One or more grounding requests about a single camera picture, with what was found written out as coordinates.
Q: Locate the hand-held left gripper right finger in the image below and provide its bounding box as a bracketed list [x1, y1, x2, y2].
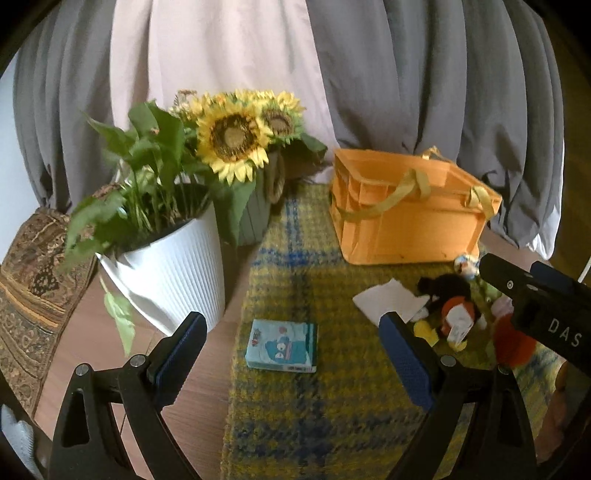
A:
[378, 311, 539, 480]

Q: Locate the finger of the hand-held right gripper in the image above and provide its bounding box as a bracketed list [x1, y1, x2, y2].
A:
[530, 261, 591, 297]
[479, 253, 537, 301]

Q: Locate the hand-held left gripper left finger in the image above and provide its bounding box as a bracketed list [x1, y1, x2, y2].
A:
[48, 311, 208, 480]

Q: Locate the red plush ball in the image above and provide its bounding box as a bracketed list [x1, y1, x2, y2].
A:
[492, 314, 536, 368]

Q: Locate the black mouse plush toy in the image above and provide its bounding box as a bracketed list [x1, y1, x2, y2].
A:
[412, 273, 488, 354]

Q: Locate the orange plastic crate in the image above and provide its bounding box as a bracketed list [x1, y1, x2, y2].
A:
[329, 147, 503, 266]

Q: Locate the light blue tissue packet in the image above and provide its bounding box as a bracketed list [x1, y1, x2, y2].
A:
[245, 319, 318, 374]

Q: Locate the small green plush toy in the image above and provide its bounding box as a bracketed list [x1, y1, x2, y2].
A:
[480, 279, 504, 305]

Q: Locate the small round plush toy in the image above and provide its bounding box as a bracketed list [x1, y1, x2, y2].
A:
[453, 253, 482, 282]

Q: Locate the white sheer curtain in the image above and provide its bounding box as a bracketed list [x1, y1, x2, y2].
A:
[526, 138, 568, 260]

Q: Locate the white paper tissue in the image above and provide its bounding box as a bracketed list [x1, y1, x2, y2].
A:
[352, 278, 430, 323]

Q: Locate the white ribbed plant pot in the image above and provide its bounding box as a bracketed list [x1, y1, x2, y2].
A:
[95, 200, 227, 337]

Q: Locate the yellow blue plaid mat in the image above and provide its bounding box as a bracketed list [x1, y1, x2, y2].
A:
[221, 182, 566, 480]

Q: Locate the brown patterned cloth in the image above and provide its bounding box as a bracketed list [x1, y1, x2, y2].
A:
[0, 185, 122, 416]

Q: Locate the white cloth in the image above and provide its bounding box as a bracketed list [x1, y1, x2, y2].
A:
[0, 404, 38, 472]

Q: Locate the grey curtain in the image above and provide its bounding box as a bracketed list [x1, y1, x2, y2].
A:
[305, 0, 566, 252]
[13, 0, 122, 214]

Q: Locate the green leafy plant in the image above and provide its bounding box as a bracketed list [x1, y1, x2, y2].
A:
[60, 100, 218, 356]

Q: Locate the artificial sunflower bouquet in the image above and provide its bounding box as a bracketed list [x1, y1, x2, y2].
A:
[168, 89, 328, 245]

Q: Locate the pale pink curtain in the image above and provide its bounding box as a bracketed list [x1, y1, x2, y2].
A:
[110, 0, 339, 155]

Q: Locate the grey-green vase with rope handle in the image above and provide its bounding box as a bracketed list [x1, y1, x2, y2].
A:
[222, 152, 288, 247]

